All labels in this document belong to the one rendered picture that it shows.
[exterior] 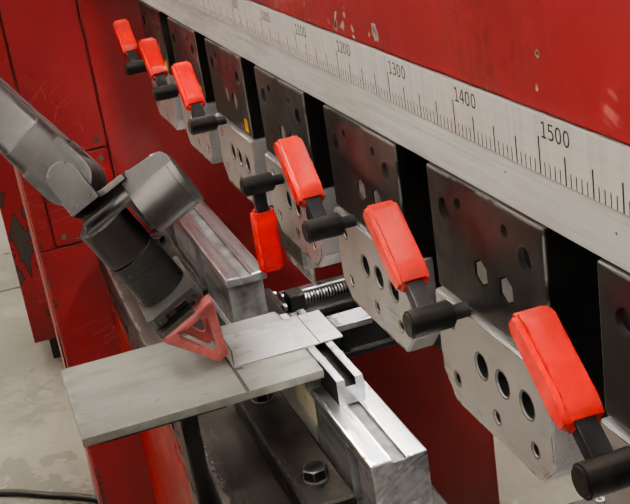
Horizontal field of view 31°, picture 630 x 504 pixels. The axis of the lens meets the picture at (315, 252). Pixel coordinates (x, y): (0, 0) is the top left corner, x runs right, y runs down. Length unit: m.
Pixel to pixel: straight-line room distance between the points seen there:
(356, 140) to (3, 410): 2.85
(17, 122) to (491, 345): 0.68
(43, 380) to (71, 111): 1.81
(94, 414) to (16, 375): 2.59
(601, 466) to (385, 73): 0.33
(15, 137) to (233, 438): 0.44
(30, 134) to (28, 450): 2.20
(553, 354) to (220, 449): 0.85
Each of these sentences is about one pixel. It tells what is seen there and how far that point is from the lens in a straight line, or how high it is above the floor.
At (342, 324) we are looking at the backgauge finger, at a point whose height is 1.01.
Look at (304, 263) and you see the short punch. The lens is 1.22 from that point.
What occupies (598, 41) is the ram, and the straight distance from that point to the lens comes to 0.52.
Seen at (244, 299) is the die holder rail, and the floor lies 0.93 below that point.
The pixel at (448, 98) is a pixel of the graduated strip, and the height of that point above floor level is 1.39.
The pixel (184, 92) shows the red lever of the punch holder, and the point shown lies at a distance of 1.28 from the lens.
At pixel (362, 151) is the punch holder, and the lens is 0.84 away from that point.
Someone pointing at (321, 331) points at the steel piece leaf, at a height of 1.00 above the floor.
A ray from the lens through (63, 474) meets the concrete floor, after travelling 3.19.
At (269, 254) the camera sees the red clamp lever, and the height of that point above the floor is 1.17.
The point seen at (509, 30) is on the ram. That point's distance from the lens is 0.59.
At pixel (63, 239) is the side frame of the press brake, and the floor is 0.90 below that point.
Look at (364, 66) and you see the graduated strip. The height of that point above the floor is 1.39.
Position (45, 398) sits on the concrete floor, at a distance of 3.62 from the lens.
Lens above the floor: 1.56
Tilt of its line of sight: 21 degrees down
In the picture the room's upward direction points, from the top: 9 degrees counter-clockwise
